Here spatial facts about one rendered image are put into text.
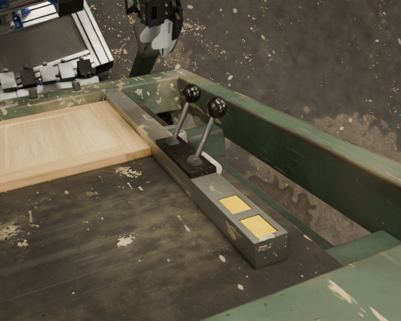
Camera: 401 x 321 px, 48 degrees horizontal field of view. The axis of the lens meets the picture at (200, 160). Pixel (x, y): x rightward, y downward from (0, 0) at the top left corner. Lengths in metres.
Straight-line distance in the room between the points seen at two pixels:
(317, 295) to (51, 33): 2.00
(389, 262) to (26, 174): 0.72
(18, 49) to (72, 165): 1.33
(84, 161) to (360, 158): 0.54
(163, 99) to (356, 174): 0.86
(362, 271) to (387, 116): 2.60
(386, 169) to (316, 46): 2.19
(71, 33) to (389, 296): 2.02
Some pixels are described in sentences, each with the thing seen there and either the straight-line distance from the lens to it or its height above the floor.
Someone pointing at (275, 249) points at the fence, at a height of 1.71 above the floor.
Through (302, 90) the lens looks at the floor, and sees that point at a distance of 2.74.
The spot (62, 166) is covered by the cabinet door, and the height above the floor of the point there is 1.30.
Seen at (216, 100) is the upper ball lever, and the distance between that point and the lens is 0.76.
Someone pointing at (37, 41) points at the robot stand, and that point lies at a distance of 2.25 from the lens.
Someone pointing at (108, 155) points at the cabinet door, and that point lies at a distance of 0.98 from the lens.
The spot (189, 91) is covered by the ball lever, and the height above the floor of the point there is 1.46.
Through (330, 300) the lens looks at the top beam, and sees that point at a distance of 0.40.
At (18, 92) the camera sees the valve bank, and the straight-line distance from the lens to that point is 1.60.
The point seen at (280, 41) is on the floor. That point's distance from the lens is 2.79.
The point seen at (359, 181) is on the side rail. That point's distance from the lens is 0.77.
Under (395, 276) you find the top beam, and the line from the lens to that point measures 0.44.
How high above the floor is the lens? 2.25
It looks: 71 degrees down
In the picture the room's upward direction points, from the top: 55 degrees clockwise
